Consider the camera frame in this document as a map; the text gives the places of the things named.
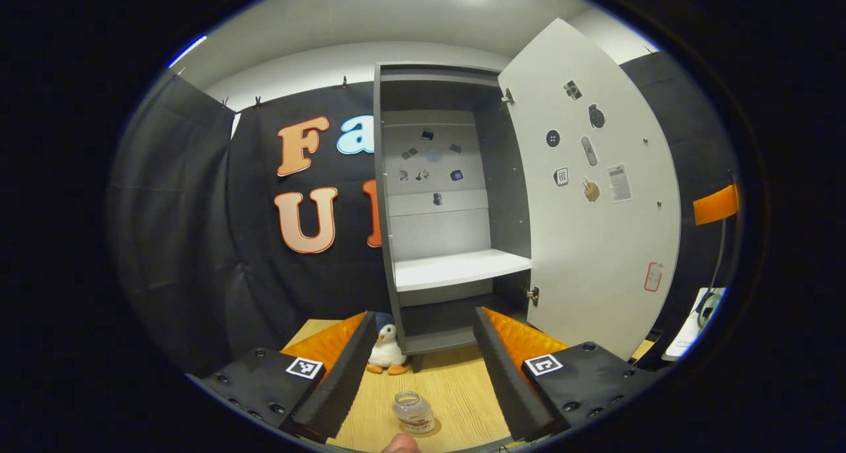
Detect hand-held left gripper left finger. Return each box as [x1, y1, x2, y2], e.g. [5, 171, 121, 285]
[187, 311, 379, 444]

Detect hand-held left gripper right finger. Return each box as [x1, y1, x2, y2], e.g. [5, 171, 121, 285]
[473, 306, 665, 442]

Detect clear plastic bottle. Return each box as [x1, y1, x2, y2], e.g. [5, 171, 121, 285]
[393, 391, 435, 435]

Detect white cabinet door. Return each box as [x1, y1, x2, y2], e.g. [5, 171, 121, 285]
[497, 18, 681, 361]

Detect penguin plush toy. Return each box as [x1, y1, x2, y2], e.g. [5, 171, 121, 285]
[367, 312, 408, 376]

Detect white flat board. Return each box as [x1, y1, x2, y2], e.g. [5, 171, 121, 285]
[663, 286, 726, 362]

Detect black backdrop cloth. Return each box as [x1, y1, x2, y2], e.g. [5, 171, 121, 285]
[106, 50, 741, 378]

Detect ceiling light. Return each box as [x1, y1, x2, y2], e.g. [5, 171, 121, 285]
[167, 34, 208, 69]

